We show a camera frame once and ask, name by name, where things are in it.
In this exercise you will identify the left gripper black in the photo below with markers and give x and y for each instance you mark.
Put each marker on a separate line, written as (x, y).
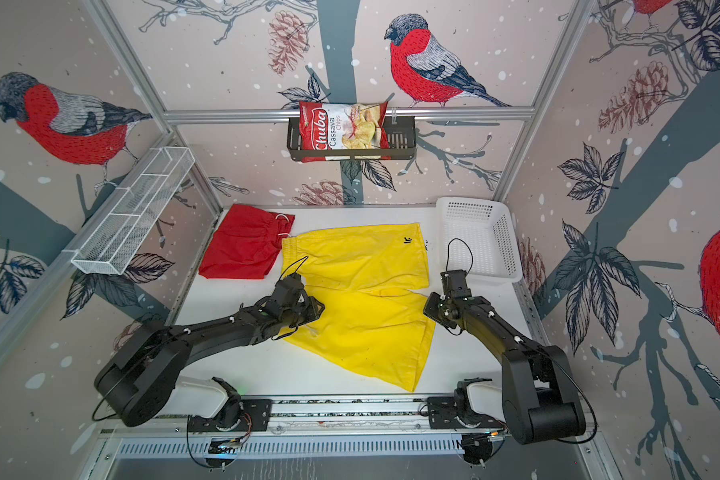
(314, 309)

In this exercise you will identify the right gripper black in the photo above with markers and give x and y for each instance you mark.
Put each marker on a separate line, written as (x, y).
(429, 306)

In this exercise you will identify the white plastic basket tray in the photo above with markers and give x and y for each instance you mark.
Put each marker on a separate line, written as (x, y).
(477, 235)

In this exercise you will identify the red shorts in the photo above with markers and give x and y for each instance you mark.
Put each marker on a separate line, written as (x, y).
(246, 244)

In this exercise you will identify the yellow shorts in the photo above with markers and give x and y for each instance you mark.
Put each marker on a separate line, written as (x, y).
(370, 280)

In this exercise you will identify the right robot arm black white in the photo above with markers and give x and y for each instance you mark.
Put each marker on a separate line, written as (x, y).
(540, 401)

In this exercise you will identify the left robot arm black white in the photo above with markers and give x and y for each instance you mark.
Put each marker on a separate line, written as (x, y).
(139, 380)

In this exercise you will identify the red cassava chips bag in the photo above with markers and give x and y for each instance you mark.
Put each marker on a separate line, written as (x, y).
(329, 127)

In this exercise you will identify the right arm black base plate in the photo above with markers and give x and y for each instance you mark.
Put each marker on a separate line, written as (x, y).
(451, 412)

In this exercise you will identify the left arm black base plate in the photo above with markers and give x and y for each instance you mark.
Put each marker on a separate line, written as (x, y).
(235, 416)

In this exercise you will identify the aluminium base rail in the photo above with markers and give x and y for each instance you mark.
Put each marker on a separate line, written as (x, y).
(314, 414)

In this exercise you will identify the black wire wall basket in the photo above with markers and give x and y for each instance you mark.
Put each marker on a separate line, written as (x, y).
(401, 136)

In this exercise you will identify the white mesh wall shelf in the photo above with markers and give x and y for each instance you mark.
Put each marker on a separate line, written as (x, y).
(138, 204)

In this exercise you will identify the horizontal aluminium frame bar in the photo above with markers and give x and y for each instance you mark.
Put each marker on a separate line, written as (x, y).
(251, 116)

